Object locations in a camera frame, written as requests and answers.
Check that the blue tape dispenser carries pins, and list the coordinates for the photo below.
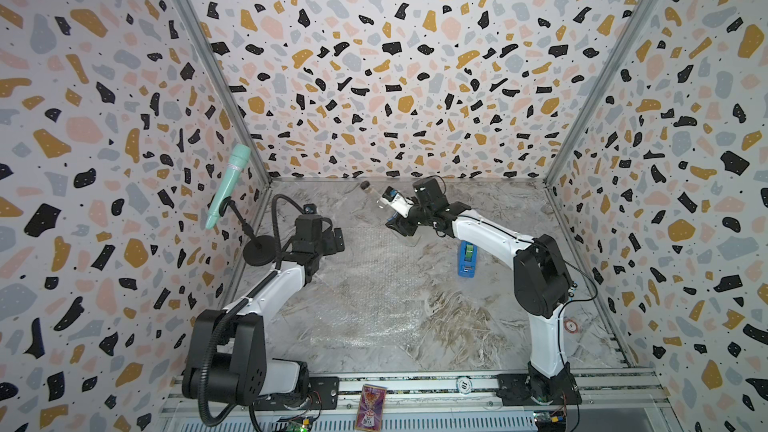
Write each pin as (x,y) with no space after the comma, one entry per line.
(467,259)

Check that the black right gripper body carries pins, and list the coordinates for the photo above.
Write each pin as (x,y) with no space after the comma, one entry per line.
(419,215)

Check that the right circuit board with wires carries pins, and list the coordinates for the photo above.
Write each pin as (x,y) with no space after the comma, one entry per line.
(550,421)

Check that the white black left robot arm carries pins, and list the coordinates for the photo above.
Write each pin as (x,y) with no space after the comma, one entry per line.
(227,361)

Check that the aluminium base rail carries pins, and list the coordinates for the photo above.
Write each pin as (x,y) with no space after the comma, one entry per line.
(625,399)

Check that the purple card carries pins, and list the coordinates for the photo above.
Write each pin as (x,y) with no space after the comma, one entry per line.
(370,409)

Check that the mint green microphone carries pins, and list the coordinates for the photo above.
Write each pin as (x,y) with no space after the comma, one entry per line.
(237,163)

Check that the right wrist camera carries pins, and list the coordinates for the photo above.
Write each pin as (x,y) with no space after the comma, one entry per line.
(396,201)

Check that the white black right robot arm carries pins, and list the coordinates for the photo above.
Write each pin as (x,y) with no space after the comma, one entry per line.
(541,282)

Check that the green circuit board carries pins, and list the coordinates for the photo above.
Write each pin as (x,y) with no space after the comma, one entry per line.
(301,424)

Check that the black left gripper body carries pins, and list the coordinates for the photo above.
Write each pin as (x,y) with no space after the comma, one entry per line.
(331,245)

